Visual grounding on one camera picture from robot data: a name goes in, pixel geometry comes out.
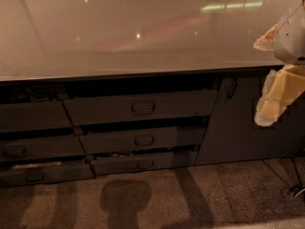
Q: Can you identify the dark cabinet door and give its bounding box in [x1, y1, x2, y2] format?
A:
[196, 71, 305, 165]

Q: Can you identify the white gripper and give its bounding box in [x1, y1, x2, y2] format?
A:
[254, 0, 305, 127]

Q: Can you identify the black cable on floor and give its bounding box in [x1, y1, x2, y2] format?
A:
[288, 157, 305, 199]

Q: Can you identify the dark drawer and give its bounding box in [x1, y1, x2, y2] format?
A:
[0, 162, 94, 188]
[0, 135, 84, 162]
[80, 126, 205, 154]
[0, 102, 71, 133]
[91, 150, 197, 176]
[64, 90, 217, 126]

